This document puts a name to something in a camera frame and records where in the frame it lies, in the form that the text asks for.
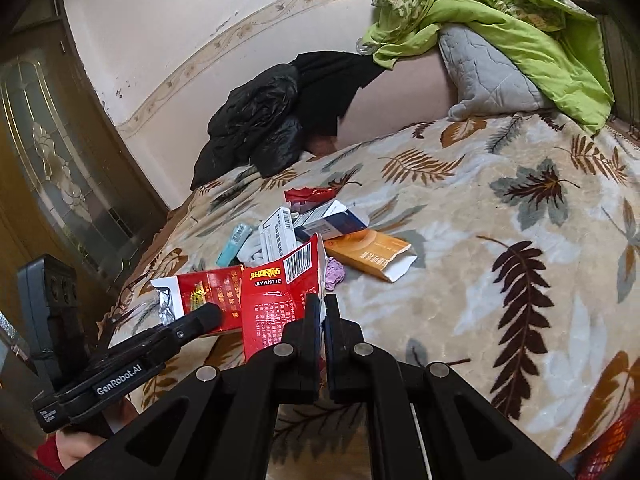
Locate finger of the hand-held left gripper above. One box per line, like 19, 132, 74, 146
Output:
147, 303, 224, 353

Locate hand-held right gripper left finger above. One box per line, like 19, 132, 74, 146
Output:
62, 292, 326, 480

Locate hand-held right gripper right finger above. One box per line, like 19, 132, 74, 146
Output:
324, 295, 576, 480

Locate red cigarette pack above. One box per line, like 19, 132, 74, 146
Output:
150, 265, 246, 337

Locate red box with barcode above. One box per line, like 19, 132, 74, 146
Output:
240, 232, 329, 366

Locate orange box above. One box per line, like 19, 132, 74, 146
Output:
324, 230, 418, 284

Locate person's left hand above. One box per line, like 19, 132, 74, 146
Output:
54, 427, 118, 471

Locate purple crumpled wrapper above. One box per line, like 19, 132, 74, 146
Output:
325, 256, 347, 291

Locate teal lighter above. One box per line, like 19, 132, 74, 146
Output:
216, 224, 253, 268

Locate white box with barcode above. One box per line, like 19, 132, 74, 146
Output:
257, 207, 307, 266

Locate blue and white box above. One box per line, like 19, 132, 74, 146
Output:
292, 200, 371, 244

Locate leaf print blanket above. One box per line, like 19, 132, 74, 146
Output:
95, 112, 640, 480

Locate red crumpled wrapper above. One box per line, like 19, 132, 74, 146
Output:
284, 186, 342, 206

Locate black puffer jacket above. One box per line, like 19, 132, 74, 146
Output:
190, 67, 304, 191

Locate wooden door with glass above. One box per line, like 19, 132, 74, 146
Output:
0, 0, 171, 331

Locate pink sofa backrest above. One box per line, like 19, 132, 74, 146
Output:
300, 50, 457, 157

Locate black cloth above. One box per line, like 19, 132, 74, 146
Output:
290, 51, 387, 139

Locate red mesh bag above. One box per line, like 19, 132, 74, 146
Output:
560, 400, 640, 480

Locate grey quilted pillow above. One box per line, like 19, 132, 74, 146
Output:
437, 25, 556, 122

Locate green quilt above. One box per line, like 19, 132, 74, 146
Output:
360, 0, 617, 136

